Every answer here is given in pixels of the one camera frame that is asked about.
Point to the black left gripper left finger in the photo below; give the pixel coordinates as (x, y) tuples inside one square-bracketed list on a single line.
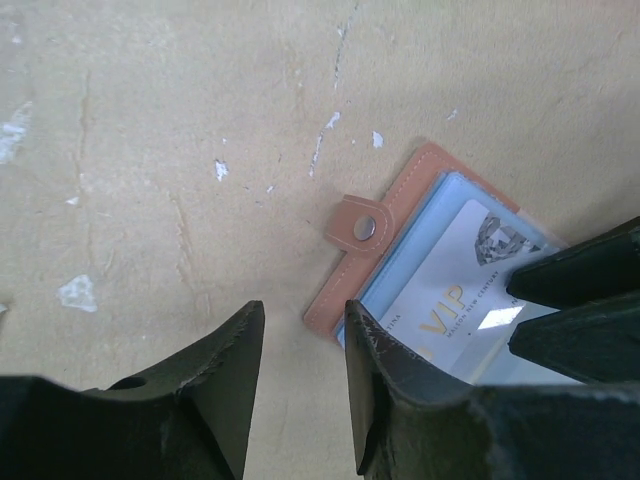
[(186, 417)]

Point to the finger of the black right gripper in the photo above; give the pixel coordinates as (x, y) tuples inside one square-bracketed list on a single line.
[(597, 342), (596, 269)]

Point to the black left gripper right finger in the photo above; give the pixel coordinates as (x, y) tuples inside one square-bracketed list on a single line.
[(411, 420)]

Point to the white card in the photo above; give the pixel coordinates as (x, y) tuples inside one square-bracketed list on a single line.
[(454, 310)]

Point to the pink leather card holder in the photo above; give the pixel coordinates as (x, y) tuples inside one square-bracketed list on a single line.
[(384, 242)]

